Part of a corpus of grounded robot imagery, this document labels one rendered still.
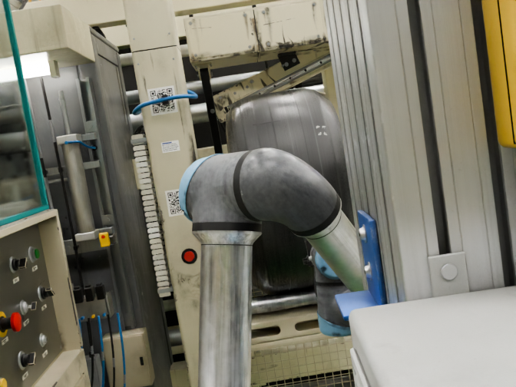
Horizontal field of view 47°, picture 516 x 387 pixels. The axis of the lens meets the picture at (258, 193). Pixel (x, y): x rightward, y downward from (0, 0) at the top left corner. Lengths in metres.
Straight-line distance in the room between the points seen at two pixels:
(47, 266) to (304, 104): 0.79
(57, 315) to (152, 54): 0.75
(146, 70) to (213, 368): 0.98
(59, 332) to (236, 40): 1.03
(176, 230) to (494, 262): 1.32
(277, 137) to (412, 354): 1.20
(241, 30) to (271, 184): 1.15
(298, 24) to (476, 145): 1.56
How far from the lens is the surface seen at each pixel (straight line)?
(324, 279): 1.20
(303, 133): 1.52
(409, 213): 0.45
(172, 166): 1.69
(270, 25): 1.97
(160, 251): 1.73
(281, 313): 1.70
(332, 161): 1.50
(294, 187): 0.88
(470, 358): 0.35
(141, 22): 1.73
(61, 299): 1.61
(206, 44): 1.96
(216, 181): 0.93
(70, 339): 1.64
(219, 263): 0.94
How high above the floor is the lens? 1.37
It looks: 5 degrees down
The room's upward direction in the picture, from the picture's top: 9 degrees counter-clockwise
